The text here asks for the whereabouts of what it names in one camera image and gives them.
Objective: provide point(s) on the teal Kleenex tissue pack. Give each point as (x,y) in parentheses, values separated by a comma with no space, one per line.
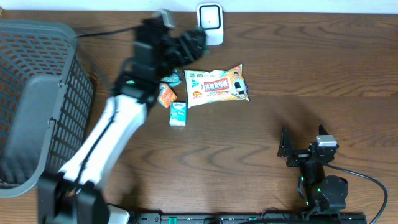
(178,114)

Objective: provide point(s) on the grey plastic basket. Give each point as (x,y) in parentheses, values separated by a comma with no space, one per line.
(46,99)

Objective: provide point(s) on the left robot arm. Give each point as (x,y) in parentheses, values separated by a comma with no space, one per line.
(75,193)

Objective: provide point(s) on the yellow wet wipes pack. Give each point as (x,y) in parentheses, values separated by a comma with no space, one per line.
(218,85)

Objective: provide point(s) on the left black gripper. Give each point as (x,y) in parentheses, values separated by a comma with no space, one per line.
(184,40)

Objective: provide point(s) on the white barcode scanner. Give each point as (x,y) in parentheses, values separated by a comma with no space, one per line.
(210,18)

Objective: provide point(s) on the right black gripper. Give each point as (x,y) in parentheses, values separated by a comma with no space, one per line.
(285,149)

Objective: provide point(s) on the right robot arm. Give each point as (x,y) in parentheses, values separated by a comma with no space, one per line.
(323,194)

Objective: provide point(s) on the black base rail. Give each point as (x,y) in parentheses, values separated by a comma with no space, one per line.
(269,217)

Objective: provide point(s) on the orange tissue pack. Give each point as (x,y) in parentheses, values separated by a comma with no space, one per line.
(166,95)

